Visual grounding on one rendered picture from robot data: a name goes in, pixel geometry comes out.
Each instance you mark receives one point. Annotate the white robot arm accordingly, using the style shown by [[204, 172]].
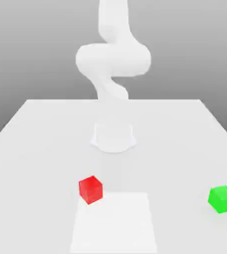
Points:
[[113, 59]]

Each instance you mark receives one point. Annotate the small red cube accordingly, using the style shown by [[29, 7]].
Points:
[[90, 190]]

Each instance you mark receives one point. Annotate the small green cube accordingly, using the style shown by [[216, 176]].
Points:
[[222, 199]]

